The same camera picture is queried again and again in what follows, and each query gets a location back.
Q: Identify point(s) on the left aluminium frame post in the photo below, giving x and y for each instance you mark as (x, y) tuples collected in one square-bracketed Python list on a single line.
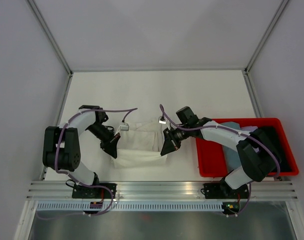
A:
[(48, 34)]

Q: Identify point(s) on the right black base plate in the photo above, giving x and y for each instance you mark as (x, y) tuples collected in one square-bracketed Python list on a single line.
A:
[(218, 190)]

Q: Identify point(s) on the white t shirt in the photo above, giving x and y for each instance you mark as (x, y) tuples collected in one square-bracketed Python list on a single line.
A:
[(140, 146)]

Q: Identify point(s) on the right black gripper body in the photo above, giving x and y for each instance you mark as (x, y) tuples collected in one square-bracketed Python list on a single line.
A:
[(180, 134)]

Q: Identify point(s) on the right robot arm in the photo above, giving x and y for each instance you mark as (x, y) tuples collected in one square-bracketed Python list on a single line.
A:
[(257, 153)]

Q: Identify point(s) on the aluminium mounting rail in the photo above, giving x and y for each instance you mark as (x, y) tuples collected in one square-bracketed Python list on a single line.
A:
[(163, 191)]

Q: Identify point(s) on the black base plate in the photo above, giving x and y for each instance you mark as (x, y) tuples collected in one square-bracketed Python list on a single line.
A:
[(104, 191), (218, 190)]

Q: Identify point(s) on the grey-blue rolled t shirt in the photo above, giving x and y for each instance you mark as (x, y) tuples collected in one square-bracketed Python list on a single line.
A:
[(229, 152)]

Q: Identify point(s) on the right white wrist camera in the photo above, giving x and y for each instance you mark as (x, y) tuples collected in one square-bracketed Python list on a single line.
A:
[(162, 120)]

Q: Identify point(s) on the aluminium frame post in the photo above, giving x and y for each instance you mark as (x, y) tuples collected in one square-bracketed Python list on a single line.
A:
[(48, 34), (272, 24)]

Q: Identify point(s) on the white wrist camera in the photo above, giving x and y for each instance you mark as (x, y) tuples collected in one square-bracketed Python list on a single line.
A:
[(123, 127), (162, 120)]

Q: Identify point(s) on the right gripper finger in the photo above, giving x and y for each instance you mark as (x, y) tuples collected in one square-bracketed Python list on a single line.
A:
[(170, 146), (169, 135)]

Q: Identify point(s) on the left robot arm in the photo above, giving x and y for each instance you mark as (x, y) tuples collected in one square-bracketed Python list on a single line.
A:
[(61, 146)]

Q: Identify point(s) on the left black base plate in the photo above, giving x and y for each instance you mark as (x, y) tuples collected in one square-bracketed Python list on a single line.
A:
[(104, 191)]

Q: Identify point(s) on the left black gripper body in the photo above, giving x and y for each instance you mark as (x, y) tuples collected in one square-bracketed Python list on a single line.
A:
[(99, 131)]

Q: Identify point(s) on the black rolled t shirt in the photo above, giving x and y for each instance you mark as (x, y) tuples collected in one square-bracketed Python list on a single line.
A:
[(276, 140)]

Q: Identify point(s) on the right aluminium frame post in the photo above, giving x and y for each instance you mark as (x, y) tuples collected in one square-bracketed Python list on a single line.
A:
[(272, 24)]

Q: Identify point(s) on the lilac rolled t shirt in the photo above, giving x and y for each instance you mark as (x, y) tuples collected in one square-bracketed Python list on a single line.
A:
[(249, 128)]

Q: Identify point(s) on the white slotted cable duct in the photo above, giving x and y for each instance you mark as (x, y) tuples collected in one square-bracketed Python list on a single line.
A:
[(133, 206)]

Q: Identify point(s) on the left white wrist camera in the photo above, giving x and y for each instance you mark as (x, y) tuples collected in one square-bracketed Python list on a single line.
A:
[(123, 127)]

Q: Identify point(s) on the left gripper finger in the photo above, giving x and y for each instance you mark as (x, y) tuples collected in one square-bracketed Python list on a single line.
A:
[(112, 143), (112, 153)]

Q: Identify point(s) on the red plastic bin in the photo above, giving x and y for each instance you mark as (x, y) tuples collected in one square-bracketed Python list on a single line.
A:
[(211, 159)]

